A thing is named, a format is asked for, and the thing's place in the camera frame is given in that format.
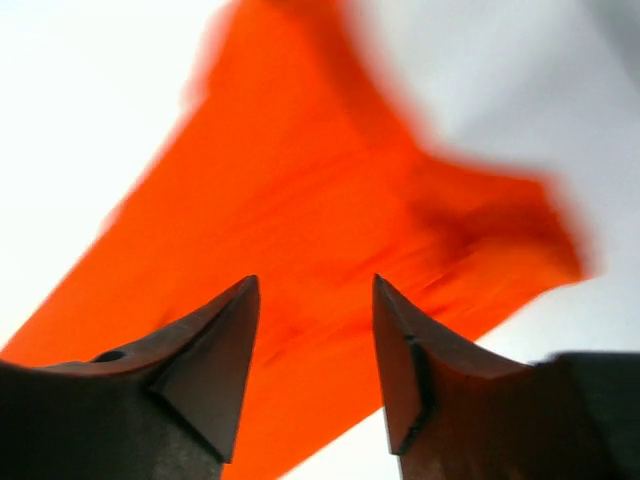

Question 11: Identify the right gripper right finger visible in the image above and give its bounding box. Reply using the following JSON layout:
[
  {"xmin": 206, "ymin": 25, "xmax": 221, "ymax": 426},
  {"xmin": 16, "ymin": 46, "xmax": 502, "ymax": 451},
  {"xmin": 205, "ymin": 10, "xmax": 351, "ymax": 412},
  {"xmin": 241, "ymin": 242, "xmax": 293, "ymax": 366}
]
[{"xmin": 373, "ymin": 277, "xmax": 639, "ymax": 479}]

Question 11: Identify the orange t-shirt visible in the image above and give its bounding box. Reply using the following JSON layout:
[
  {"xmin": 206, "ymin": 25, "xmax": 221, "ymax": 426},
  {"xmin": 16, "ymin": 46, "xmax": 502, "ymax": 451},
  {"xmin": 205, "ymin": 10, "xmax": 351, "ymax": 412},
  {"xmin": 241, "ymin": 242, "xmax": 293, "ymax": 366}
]
[{"xmin": 2, "ymin": 1, "xmax": 587, "ymax": 479}]

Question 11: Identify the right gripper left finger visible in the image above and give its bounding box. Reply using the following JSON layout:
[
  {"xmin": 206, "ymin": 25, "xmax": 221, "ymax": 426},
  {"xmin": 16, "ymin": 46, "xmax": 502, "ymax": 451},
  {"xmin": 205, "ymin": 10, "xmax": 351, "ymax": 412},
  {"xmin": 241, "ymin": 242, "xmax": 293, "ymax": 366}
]
[{"xmin": 1, "ymin": 275, "xmax": 260, "ymax": 479}]

